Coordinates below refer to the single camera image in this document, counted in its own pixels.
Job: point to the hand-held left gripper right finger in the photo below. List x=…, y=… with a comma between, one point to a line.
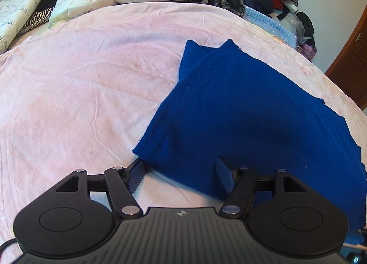
x=225, y=175

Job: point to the pink blanket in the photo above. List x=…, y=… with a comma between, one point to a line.
x=86, y=94

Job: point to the leopard print fur garment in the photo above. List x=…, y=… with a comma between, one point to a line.
x=226, y=1

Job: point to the grey-blue wrapped quilt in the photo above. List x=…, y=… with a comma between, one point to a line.
x=292, y=23

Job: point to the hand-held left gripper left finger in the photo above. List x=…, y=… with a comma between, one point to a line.
x=137, y=175

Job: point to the purple cloth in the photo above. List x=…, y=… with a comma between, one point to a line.
x=309, y=50

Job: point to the blue knitted sweater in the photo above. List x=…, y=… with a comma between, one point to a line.
x=243, y=109

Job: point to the white printed quilt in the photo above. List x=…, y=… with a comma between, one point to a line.
x=17, y=11

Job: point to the light blue knitted blanket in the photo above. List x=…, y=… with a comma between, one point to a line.
x=272, y=26

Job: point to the zebra print garment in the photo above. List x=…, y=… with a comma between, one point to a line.
x=34, y=20

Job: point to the brown wooden door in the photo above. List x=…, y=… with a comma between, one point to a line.
x=355, y=57

